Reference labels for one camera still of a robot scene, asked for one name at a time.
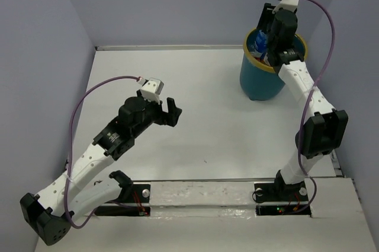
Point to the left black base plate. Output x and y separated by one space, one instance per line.
136 204

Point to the blue bin yellow rim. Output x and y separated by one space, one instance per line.
257 80

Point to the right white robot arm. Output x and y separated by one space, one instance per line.
322 126

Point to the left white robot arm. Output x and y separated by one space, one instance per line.
51 211

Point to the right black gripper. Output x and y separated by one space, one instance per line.
266 16

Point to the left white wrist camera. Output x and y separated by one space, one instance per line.
151 89

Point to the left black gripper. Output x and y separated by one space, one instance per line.
173 112

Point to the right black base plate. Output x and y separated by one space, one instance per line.
272 202

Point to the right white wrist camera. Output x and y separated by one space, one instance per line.
290 5

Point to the blue cap bottle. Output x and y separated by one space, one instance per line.
259 46

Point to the red label red cap bottle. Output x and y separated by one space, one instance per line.
264 59

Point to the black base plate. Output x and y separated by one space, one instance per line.
136 204
272 202

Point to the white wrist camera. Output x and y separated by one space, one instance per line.
151 89
290 5

